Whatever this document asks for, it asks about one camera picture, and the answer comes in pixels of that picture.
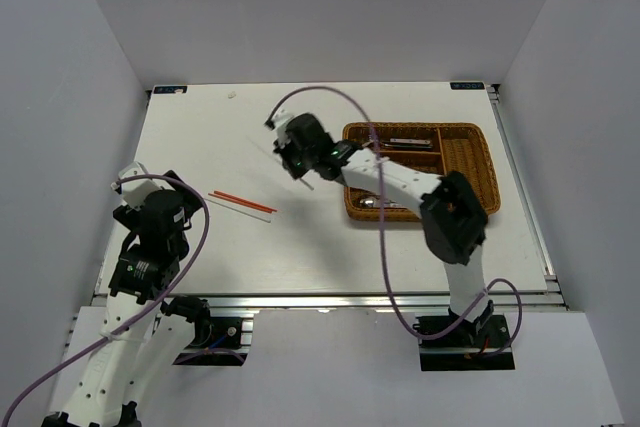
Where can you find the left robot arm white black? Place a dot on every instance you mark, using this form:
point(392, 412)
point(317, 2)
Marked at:
point(141, 334)

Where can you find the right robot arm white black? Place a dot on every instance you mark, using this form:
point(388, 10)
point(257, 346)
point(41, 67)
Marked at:
point(452, 218)

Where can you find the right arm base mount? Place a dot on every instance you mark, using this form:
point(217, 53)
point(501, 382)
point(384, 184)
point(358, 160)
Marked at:
point(460, 352)

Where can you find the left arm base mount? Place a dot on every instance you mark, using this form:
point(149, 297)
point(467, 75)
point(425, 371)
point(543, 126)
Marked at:
point(217, 340)

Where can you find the orange chopstick upper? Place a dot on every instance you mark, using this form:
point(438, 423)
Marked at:
point(226, 194)

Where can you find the orange chopstick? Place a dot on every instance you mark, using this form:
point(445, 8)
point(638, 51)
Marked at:
point(243, 203)
point(226, 194)

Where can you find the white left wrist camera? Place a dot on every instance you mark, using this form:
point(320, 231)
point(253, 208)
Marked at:
point(133, 193)

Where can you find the blue label left corner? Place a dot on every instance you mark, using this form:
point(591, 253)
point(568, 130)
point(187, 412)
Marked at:
point(169, 89)

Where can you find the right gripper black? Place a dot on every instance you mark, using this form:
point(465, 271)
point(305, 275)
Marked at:
point(295, 172)

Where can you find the fork with black handle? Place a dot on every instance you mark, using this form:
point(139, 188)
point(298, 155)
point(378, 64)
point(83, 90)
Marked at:
point(387, 146)

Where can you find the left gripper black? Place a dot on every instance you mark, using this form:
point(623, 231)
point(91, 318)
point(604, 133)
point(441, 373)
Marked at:
point(128, 216)

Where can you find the white chopstick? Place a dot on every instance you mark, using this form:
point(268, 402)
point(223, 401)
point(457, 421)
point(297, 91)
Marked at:
point(239, 210)
point(274, 158)

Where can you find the woven wicker cutlery tray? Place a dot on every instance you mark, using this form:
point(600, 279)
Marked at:
point(459, 147)

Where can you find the orange chopstick lower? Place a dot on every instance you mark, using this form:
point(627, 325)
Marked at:
point(243, 203)

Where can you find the aluminium rail front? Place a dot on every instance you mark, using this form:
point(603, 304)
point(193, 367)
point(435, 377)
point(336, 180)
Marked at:
point(552, 299)

